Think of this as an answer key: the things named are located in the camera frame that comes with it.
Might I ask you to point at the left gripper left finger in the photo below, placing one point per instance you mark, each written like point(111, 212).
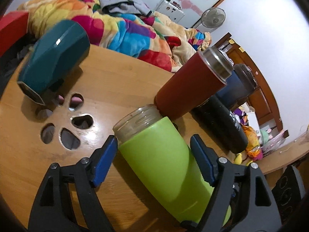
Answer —
point(66, 199)

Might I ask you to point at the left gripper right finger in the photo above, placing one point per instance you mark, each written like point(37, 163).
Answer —
point(241, 199)

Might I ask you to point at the green cup with black base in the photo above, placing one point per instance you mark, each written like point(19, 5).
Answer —
point(163, 162)

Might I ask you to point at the red thermos cup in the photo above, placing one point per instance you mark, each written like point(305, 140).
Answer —
point(203, 75)

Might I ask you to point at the black thermos bottle lying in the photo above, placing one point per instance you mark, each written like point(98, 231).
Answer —
point(222, 124)

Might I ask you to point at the navy blue travel mug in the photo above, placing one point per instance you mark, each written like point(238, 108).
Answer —
point(240, 85)

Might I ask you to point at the red box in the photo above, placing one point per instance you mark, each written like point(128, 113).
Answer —
point(14, 26)

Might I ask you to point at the colourful patchwork blanket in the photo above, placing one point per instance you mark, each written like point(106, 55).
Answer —
point(155, 39)

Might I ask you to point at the standing electric fan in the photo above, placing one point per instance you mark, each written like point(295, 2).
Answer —
point(212, 18)

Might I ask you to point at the white small cabinet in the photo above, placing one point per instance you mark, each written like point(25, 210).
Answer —
point(170, 10)

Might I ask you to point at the grey black clothing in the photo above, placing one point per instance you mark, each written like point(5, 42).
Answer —
point(136, 7)

